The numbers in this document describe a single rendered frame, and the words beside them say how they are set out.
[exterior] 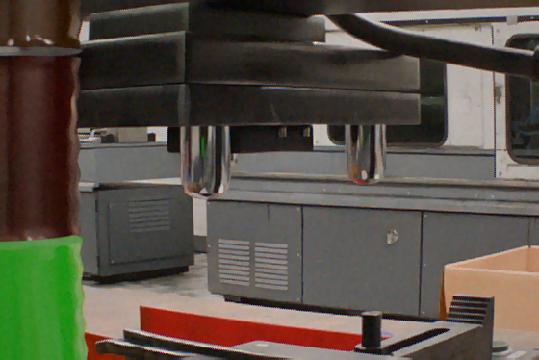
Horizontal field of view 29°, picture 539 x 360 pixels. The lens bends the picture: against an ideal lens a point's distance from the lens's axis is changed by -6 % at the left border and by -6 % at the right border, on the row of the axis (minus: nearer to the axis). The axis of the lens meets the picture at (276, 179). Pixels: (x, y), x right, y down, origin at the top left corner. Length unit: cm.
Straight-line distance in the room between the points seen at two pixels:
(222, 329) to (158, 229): 695
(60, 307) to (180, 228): 774
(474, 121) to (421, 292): 94
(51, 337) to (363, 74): 33
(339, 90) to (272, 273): 585
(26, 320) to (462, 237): 540
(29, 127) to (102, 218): 723
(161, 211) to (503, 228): 311
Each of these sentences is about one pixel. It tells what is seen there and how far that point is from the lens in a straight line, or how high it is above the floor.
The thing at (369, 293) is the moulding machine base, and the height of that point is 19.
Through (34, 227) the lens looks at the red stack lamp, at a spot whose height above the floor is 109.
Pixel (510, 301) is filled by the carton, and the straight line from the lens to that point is 282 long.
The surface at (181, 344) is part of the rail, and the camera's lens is 59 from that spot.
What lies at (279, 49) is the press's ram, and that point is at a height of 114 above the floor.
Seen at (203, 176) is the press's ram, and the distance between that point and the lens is 43.
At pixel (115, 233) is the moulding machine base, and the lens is 750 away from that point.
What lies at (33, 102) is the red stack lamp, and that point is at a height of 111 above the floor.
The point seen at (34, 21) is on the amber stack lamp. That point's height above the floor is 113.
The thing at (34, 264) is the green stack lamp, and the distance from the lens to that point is 20.
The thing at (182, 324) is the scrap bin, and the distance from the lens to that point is 86.
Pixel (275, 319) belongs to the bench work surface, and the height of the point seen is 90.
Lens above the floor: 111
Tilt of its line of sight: 3 degrees down
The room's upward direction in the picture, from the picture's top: straight up
